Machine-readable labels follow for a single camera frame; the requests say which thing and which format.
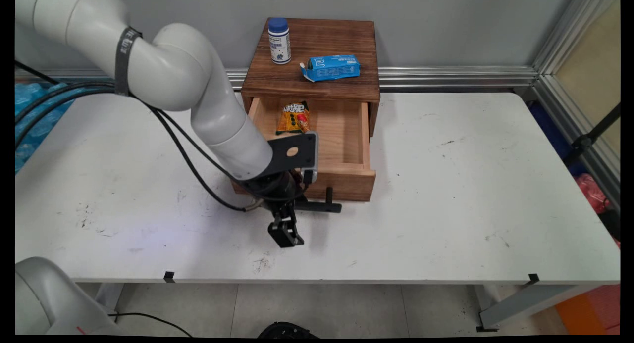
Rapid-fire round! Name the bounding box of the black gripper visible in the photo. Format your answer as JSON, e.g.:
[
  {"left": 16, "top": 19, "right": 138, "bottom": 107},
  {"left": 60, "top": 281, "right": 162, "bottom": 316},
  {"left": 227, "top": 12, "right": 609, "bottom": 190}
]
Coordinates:
[{"left": 242, "top": 170, "right": 309, "bottom": 248}]

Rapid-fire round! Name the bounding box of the black drawer handle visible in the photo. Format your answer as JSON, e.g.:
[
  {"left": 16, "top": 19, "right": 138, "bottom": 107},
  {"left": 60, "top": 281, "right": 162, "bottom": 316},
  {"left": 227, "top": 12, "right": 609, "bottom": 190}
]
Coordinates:
[{"left": 296, "top": 187, "right": 343, "bottom": 214}]

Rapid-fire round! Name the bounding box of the wooden drawer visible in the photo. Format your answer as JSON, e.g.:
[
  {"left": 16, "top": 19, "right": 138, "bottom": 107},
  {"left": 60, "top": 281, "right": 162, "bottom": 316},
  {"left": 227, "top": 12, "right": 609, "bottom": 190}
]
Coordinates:
[{"left": 232, "top": 97, "right": 376, "bottom": 203}]

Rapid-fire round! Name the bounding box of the black round floor object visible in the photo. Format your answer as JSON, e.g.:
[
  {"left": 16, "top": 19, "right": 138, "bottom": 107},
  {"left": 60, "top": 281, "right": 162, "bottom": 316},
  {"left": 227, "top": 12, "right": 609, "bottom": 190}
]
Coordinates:
[{"left": 258, "top": 322, "right": 320, "bottom": 339}]

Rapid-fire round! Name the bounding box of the orange snack packet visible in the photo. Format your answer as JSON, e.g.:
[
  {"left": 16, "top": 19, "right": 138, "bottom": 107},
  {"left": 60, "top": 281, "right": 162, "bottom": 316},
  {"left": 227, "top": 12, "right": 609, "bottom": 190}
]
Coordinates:
[{"left": 276, "top": 101, "right": 312, "bottom": 136}]

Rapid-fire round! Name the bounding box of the blue milk carton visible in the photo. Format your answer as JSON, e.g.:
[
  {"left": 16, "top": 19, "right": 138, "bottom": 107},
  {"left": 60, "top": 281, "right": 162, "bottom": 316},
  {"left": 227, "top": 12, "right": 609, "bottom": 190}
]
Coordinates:
[{"left": 300, "top": 54, "right": 361, "bottom": 83}]

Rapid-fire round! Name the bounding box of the white bottle blue cap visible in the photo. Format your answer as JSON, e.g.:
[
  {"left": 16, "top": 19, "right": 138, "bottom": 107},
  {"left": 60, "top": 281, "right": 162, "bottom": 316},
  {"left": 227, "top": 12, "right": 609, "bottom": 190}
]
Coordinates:
[{"left": 268, "top": 18, "right": 292, "bottom": 65}]

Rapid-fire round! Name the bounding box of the white table leg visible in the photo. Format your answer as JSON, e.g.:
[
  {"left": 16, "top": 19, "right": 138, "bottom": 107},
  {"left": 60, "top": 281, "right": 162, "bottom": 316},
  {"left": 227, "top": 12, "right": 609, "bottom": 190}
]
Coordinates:
[
  {"left": 95, "top": 283, "right": 125, "bottom": 315},
  {"left": 476, "top": 284, "right": 600, "bottom": 333}
]

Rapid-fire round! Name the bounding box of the brown wooden cabinet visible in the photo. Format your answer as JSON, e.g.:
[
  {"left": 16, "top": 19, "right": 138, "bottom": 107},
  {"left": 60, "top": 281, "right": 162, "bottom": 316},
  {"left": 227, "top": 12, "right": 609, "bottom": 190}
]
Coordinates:
[{"left": 240, "top": 18, "right": 381, "bottom": 139}]

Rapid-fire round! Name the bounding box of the blue plastic bag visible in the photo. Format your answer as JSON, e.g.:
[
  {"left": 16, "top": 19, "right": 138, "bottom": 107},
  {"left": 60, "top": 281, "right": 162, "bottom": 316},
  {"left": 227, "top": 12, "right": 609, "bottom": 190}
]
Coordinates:
[{"left": 15, "top": 82, "right": 100, "bottom": 174}]

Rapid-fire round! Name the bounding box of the red plastic bag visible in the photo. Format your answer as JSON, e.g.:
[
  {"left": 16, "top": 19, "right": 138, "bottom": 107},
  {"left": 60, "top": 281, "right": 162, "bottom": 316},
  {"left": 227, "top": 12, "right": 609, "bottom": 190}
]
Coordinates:
[{"left": 575, "top": 173, "right": 612, "bottom": 215}]

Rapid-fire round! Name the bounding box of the orange box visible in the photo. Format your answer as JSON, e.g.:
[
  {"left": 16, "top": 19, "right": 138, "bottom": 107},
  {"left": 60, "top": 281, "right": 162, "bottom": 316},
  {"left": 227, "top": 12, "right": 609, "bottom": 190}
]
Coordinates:
[{"left": 555, "top": 285, "right": 621, "bottom": 335}]

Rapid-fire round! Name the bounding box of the black tripod stand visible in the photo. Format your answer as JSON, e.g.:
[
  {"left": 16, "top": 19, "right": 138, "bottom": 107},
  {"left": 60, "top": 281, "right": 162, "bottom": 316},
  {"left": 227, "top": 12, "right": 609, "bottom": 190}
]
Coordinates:
[{"left": 564, "top": 103, "right": 621, "bottom": 168}]

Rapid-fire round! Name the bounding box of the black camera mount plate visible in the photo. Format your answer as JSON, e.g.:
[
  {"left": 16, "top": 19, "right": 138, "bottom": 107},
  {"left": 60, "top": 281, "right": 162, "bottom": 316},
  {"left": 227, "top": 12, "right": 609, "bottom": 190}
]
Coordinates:
[{"left": 257, "top": 132, "right": 319, "bottom": 181}]

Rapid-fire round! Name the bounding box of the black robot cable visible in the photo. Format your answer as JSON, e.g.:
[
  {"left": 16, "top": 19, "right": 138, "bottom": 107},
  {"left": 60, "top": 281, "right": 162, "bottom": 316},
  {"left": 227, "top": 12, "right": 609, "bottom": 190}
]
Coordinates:
[
  {"left": 15, "top": 81, "right": 258, "bottom": 213},
  {"left": 15, "top": 61, "right": 243, "bottom": 183}
]

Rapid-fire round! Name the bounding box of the black floor cable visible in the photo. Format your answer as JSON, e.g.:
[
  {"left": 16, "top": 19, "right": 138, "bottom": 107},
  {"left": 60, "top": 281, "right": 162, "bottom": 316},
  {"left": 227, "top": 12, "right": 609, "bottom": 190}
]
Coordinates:
[{"left": 108, "top": 312, "right": 194, "bottom": 338}]

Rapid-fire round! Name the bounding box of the aluminium frame rail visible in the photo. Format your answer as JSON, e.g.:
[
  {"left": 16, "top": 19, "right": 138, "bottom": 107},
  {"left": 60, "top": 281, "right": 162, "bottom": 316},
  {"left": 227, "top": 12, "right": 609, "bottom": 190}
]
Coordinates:
[{"left": 15, "top": 66, "right": 539, "bottom": 92}]

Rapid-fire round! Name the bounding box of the black velcro strap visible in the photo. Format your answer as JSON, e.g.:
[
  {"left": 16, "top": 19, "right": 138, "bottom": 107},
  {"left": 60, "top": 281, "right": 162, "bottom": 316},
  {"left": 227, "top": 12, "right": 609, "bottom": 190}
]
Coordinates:
[{"left": 114, "top": 26, "right": 144, "bottom": 97}]

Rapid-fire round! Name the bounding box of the aluminium frame post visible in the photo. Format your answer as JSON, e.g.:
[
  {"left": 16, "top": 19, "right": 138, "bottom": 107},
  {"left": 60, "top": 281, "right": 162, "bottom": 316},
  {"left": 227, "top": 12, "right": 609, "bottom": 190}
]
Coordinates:
[{"left": 531, "top": 0, "right": 621, "bottom": 207}]

